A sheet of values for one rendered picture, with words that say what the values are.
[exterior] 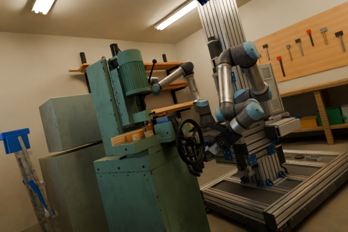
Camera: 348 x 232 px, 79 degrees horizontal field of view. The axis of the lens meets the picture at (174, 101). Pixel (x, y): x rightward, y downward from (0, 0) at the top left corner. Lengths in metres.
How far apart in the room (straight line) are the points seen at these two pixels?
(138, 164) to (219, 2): 1.50
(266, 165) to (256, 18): 3.19
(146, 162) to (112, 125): 0.47
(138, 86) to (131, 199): 0.74
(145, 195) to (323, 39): 3.65
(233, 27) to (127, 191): 1.58
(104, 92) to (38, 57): 2.39
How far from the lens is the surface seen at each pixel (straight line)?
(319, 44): 4.26
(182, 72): 2.04
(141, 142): 1.26
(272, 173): 2.10
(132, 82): 1.49
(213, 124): 1.09
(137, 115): 1.54
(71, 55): 4.11
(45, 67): 3.91
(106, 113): 1.67
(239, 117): 1.02
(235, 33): 2.05
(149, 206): 1.43
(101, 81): 1.69
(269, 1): 4.61
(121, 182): 1.54
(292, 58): 4.33
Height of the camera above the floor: 1.02
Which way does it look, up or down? 2 degrees up
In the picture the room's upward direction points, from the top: 14 degrees counter-clockwise
